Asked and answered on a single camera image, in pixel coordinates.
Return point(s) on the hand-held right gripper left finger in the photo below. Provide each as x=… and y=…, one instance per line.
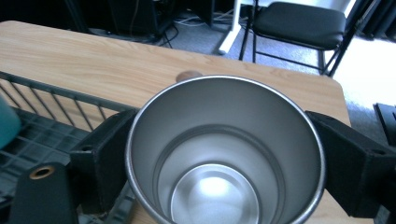
x=104, y=161

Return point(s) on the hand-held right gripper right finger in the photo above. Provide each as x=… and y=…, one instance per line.
x=355, y=165

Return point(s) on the teal steel cup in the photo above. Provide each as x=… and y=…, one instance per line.
x=7, y=123

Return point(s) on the brown steel cup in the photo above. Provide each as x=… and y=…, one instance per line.
x=224, y=155

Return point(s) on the black metal stand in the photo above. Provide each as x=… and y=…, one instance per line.
x=387, y=121

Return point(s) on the black folding chair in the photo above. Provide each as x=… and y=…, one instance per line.
x=299, y=26

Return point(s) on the dark curtain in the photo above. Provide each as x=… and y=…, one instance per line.
x=378, y=17

